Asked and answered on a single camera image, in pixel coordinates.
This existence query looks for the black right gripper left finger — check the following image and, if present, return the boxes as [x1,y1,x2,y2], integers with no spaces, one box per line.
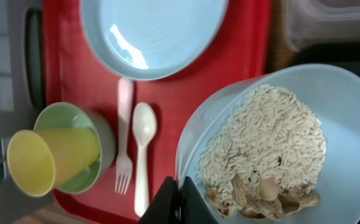
[137,177,177,224]

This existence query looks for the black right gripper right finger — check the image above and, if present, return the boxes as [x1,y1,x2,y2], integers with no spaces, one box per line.
[180,177,218,224]

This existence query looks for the rice and peanut shells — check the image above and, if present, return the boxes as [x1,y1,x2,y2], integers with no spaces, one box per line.
[196,85,326,221]

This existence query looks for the yellow plastic cup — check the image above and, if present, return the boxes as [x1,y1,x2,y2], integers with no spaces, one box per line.
[7,128,99,197]

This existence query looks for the light blue bowl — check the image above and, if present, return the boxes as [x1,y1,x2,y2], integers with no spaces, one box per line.
[176,64,360,223]

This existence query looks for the grey dishwasher rack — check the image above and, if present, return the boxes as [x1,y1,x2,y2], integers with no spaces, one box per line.
[0,0,53,223]

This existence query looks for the white plastic fork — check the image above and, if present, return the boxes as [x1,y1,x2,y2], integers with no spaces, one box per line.
[114,77,134,195]

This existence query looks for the white plastic spoon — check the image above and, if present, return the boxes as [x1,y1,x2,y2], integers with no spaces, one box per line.
[132,102,157,217]

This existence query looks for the red plastic tray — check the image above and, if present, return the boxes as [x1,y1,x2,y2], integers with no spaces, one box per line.
[43,0,271,223]

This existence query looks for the green bowl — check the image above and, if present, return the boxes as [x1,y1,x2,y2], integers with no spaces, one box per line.
[34,102,116,194]

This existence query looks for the large light blue plate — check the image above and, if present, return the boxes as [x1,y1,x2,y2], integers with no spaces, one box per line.
[79,0,229,81]

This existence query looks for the clear plastic bin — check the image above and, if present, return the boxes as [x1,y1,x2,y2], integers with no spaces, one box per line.
[282,0,360,51]

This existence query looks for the black tray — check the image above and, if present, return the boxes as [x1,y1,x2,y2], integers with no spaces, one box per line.
[289,42,360,77]

